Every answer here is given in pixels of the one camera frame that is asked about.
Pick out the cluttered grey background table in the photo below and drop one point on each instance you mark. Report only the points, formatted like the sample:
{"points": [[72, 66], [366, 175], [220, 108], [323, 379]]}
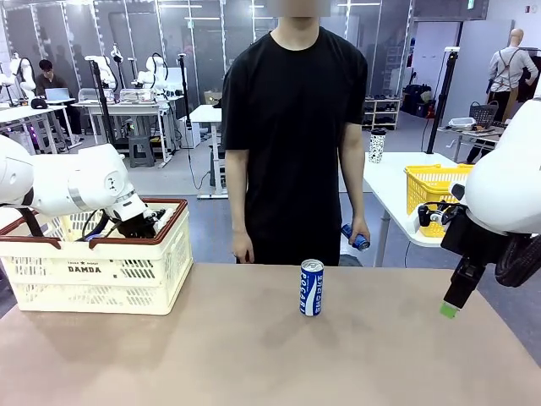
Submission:
{"points": [[465, 133]]}

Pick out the white black-spotted tumbler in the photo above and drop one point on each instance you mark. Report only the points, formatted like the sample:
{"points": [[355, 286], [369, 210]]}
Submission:
{"points": [[377, 146]]}

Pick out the black pole with white top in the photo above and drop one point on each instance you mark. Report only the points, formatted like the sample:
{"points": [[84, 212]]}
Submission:
{"points": [[439, 101]]}

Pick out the pile of black bags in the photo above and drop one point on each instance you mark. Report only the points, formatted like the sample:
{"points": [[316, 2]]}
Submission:
{"points": [[416, 99]]}

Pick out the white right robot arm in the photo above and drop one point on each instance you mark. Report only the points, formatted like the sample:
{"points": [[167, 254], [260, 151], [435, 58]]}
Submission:
{"points": [[503, 190]]}

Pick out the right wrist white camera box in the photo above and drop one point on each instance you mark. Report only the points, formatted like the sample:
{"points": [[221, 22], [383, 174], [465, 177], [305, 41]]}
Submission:
{"points": [[416, 217]]}

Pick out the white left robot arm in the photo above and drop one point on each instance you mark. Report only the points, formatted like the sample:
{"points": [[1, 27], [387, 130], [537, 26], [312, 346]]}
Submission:
{"points": [[84, 182]]}

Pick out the black cap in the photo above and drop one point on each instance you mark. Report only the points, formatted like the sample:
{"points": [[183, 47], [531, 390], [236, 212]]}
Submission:
{"points": [[38, 103]]}

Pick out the person's right hand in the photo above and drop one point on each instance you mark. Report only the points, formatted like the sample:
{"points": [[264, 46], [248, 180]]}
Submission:
{"points": [[242, 247]]}

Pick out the white lab workbench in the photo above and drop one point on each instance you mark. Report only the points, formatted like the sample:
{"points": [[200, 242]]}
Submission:
{"points": [[25, 112], [122, 109]]}

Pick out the grey step stool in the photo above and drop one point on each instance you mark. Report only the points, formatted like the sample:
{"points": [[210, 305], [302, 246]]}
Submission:
{"points": [[141, 150]]}

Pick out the grey laptop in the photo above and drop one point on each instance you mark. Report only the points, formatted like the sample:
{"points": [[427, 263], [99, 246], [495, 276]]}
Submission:
{"points": [[57, 94]]}

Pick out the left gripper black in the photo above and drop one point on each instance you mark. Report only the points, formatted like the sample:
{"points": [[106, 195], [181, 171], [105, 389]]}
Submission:
{"points": [[135, 228]]}

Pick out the person's left forearm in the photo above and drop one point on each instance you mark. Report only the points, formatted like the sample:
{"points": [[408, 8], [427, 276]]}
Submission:
{"points": [[354, 194]]}

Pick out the black tripod stand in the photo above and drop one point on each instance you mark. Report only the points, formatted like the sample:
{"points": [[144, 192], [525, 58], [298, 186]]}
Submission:
{"points": [[103, 110]]}

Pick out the person in black t-shirt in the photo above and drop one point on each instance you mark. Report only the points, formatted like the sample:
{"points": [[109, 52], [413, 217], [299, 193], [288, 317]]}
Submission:
{"points": [[296, 105]]}

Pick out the person's left hand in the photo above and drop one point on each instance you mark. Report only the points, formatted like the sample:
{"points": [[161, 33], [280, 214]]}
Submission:
{"points": [[360, 228]]}

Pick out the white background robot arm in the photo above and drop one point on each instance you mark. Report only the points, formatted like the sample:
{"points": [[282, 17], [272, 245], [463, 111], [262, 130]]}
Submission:
{"points": [[105, 69], [23, 72], [154, 72]]}

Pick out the person's right forearm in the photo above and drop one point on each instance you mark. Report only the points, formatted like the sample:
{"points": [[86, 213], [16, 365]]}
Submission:
{"points": [[236, 207]]}

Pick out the seated person in background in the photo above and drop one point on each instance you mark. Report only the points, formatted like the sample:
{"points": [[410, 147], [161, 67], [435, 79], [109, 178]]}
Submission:
{"points": [[50, 80]]}

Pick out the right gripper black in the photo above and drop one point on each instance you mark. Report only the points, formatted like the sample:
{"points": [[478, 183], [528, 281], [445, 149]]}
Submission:
{"points": [[458, 237]]}

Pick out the white plastic tray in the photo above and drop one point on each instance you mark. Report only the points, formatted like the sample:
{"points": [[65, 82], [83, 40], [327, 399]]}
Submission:
{"points": [[461, 123]]}

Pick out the yellow plastic shopping basket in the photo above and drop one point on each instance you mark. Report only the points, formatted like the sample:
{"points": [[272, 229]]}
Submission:
{"points": [[427, 186]]}

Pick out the white standing desk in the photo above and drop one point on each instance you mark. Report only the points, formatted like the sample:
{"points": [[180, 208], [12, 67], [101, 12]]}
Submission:
{"points": [[207, 113]]}

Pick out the mannequin with grey apron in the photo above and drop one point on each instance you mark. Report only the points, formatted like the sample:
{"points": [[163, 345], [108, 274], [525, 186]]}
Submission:
{"points": [[509, 67]]}

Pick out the white shoe rack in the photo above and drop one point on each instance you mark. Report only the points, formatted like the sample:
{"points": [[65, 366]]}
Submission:
{"points": [[382, 114]]}

